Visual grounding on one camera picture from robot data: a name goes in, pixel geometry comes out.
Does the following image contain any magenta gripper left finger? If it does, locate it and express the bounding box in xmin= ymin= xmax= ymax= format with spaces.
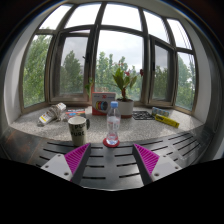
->
xmin=42 ymin=143 xmax=91 ymax=185

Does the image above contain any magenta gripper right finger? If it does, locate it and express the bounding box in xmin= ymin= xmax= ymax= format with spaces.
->
xmin=132 ymin=144 xmax=181 ymax=185

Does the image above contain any clear plastic water bottle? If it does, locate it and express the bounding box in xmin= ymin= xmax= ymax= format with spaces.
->
xmin=106 ymin=101 xmax=121 ymax=146

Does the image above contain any white mug with black text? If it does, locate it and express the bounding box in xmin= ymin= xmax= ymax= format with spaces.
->
xmin=68 ymin=116 xmax=90 ymax=146

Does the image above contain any red round coaster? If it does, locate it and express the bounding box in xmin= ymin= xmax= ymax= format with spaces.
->
xmin=103 ymin=138 xmax=120 ymax=148

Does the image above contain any yellow rectangular box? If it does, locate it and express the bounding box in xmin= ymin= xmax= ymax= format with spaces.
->
xmin=155 ymin=114 xmax=179 ymax=128

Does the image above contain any small colourful box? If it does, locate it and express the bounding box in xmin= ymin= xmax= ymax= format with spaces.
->
xmin=64 ymin=109 xmax=86 ymax=121

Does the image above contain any black patterned tray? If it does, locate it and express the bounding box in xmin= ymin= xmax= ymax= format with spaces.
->
xmin=132 ymin=111 xmax=154 ymax=120

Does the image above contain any white wrapped package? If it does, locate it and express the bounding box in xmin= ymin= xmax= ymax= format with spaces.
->
xmin=38 ymin=103 xmax=66 ymax=126

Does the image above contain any light blue pack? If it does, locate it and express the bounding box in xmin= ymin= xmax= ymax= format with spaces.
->
xmin=152 ymin=107 xmax=169 ymax=117

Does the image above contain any red and white box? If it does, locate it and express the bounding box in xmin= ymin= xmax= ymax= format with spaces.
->
xmin=92 ymin=92 xmax=116 ymax=116

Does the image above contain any potted plant in white pot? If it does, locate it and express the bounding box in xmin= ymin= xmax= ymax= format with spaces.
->
xmin=113 ymin=67 xmax=144 ymax=118

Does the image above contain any bay window frame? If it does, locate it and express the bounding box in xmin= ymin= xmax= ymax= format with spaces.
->
xmin=20 ymin=0 xmax=198 ymax=113

